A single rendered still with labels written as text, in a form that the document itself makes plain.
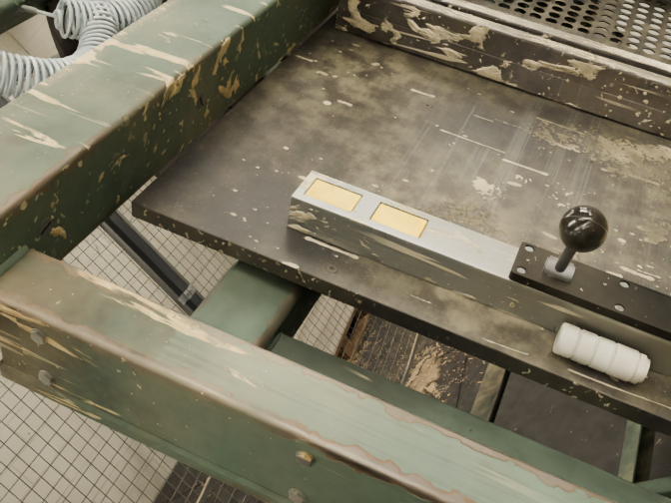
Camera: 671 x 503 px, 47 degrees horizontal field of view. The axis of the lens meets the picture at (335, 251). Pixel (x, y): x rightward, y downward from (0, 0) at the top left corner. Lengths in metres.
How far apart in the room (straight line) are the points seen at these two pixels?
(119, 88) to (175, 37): 0.12
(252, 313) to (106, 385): 0.16
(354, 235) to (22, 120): 0.32
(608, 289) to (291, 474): 0.33
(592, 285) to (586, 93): 0.41
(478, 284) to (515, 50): 0.43
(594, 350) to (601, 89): 0.46
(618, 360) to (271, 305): 0.32
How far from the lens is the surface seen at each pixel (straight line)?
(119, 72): 0.81
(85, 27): 1.37
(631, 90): 1.09
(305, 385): 0.59
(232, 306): 0.75
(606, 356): 0.73
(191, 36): 0.88
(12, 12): 1.37
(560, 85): 1.09
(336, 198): 0.77
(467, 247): 0.75
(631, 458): 2.65
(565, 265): 0.72
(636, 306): 0.75
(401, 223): 0.76
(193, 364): 0.60
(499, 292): 0.74
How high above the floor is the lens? 1.78
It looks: 13 degrees down
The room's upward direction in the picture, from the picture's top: 42 degrees counter-clockwise
